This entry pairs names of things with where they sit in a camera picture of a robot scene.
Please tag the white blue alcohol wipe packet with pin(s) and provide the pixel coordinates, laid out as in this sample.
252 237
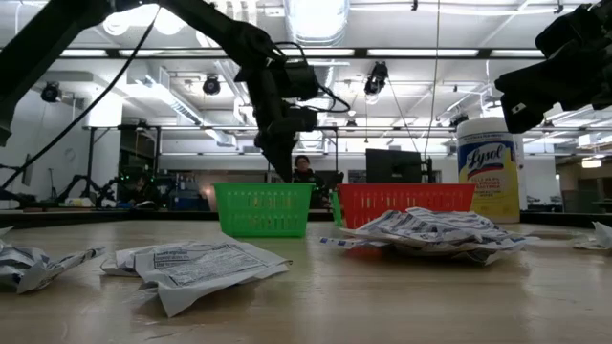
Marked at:
205 267
14 260
119 263
43 277

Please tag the black background robot arm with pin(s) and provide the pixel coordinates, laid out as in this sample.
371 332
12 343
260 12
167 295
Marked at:
76 179

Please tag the person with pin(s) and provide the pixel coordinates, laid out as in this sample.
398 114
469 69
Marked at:
306 178

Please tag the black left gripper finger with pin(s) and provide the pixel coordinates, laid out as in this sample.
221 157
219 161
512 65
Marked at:
287 153
275 157

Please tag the green plastic basket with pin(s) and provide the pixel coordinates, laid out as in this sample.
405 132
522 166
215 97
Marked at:
336 208
263 205

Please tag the black overhead camera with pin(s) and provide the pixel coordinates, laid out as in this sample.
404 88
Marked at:
375 79

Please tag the blue box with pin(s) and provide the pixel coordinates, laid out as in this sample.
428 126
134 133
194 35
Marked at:
191 201

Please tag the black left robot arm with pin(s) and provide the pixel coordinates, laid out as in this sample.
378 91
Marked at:
33 48

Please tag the black computer monitor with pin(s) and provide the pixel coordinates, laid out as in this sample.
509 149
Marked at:
392 165

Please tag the white LED light bar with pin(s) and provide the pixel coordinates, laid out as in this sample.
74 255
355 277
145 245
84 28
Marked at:
421 52
83 53
143 53
330 52
516 52

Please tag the white blue-striped bandage wrapper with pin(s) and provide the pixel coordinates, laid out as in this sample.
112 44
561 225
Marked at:
468 222
406 224
478 248
344 242

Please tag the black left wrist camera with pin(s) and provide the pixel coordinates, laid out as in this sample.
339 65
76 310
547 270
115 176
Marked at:
301 81

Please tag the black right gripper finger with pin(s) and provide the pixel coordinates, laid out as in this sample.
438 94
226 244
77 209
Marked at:
531 98

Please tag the black mounted camera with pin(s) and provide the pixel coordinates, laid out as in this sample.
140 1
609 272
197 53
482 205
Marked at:
50 92
211 86

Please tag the small pale sachet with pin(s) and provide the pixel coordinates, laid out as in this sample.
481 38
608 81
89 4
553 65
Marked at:
600 236

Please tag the silver ceiling air duct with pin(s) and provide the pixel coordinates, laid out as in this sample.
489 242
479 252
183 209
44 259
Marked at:
315 19

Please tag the white red-print packet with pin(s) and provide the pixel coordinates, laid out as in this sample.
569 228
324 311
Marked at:
4 230

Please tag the Lysol wipes canister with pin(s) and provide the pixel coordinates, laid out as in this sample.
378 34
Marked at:
487 162

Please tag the red plastic basket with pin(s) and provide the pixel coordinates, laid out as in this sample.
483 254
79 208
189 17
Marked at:
382 198

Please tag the black background rig frame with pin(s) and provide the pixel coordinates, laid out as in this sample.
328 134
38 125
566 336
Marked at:
330 128

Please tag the dark equipment rack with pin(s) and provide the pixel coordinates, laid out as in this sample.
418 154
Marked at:
138 157

